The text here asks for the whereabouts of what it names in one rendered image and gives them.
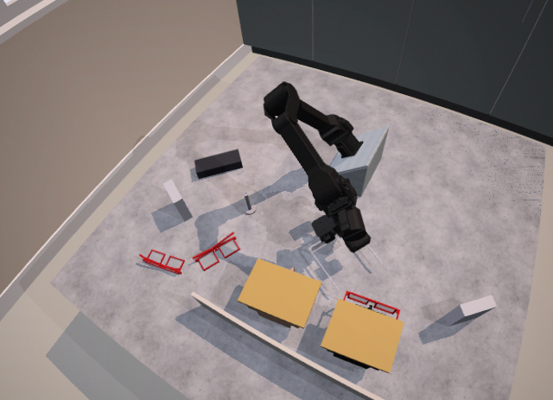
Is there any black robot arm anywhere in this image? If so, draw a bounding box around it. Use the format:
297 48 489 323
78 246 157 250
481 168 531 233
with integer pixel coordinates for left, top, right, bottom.
263 81 366 244

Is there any long white flat bar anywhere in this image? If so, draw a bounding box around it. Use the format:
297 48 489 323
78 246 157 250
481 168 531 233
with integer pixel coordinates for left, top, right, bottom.
191 292 384 400

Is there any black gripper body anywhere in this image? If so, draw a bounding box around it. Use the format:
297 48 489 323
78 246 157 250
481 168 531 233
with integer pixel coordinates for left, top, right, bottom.
315 200 372 253

